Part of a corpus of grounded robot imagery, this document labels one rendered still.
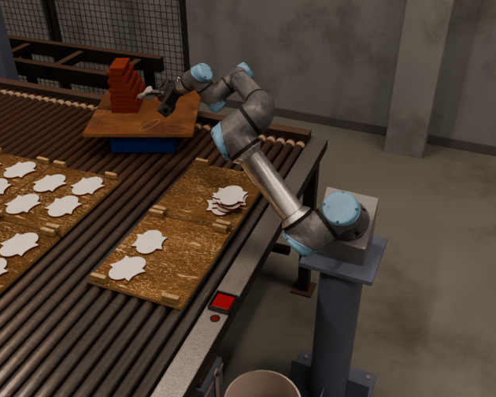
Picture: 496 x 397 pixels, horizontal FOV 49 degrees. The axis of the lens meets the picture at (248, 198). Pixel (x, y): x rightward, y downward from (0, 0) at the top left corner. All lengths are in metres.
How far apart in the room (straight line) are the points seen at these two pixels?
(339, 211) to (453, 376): 1.37
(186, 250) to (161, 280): 0.17
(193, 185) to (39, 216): 0.62
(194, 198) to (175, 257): 0.37
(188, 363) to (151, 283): 0.34
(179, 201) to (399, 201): 2.11
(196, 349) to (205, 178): 0.91
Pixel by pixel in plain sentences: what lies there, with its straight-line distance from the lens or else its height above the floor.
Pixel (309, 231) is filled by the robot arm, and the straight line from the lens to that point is 1.79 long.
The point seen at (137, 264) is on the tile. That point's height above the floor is 0.94.
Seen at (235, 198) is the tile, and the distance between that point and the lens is 2.11.
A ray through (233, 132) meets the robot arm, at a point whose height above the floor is 1.37.
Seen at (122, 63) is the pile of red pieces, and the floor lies 1.26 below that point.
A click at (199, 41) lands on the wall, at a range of 5.12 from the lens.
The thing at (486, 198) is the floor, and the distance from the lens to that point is 4.21.
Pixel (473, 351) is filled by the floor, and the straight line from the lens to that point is 3.06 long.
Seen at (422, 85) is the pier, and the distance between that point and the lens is 4.29.
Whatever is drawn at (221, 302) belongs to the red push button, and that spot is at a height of 0.93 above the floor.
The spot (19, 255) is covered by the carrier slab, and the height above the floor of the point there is 0.94.
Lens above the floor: 2.18
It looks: 34 degrees down
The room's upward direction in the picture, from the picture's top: straight up
